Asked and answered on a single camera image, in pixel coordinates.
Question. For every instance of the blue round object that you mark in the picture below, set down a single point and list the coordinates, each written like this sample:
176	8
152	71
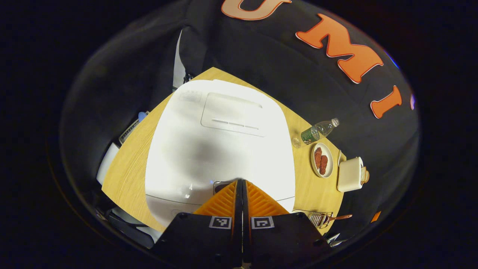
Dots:
142	116

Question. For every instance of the white oval plate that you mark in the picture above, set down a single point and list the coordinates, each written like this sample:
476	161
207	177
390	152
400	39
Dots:
326	149

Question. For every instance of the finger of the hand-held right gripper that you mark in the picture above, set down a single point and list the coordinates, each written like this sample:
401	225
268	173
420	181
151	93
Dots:
375	216

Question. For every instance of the silver metal object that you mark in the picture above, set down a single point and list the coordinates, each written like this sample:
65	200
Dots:
333	238

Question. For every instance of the white box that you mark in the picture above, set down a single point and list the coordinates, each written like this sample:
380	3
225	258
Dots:
106	164

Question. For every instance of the clear plastic water bottle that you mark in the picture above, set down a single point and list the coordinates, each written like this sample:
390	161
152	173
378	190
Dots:
321	129

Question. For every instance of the toast bread slice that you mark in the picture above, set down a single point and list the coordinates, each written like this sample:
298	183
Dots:
367	176
363	175

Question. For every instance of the white toaster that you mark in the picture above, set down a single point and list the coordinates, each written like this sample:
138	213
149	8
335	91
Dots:
349	175

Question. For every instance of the white rice cooker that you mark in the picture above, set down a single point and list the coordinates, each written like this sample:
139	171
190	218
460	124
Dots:
209	149

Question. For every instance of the red meat piece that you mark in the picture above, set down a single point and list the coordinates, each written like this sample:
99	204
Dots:
323	165
318	157

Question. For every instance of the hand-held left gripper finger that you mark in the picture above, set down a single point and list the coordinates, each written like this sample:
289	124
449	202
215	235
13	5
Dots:
239	231
245	231

